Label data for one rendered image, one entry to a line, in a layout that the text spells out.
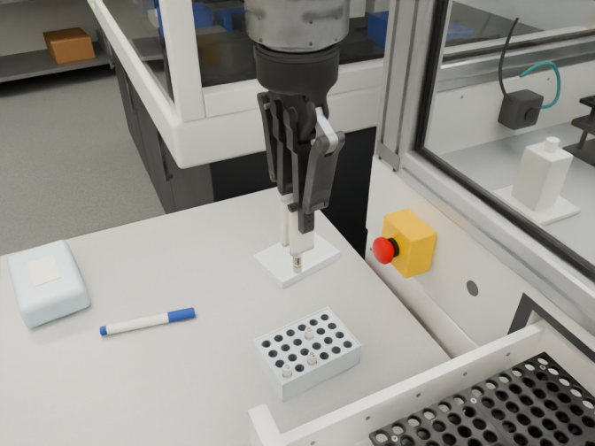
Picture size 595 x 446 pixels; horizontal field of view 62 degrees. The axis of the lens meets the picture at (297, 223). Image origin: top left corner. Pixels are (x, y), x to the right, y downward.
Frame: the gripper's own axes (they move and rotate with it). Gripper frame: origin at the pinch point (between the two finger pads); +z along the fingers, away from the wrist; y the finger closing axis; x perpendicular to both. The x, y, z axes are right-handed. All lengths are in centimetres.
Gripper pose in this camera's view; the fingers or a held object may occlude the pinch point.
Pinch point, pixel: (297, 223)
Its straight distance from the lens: 55.7
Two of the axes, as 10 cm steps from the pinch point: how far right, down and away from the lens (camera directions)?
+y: 5.1, 5.2, -6.9
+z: 0.0, 8.0, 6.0
